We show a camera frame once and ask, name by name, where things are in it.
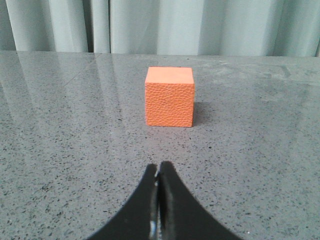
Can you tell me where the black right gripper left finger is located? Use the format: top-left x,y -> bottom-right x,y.
89,164 -> 158,240

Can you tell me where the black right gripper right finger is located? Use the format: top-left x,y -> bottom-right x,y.
158,161 -> 240,240

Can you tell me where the orange foam cube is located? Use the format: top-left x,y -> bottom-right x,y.
145,66 -> 195,127

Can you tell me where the grey-green curtain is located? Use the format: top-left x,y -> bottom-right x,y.
0,0 -> 320,57

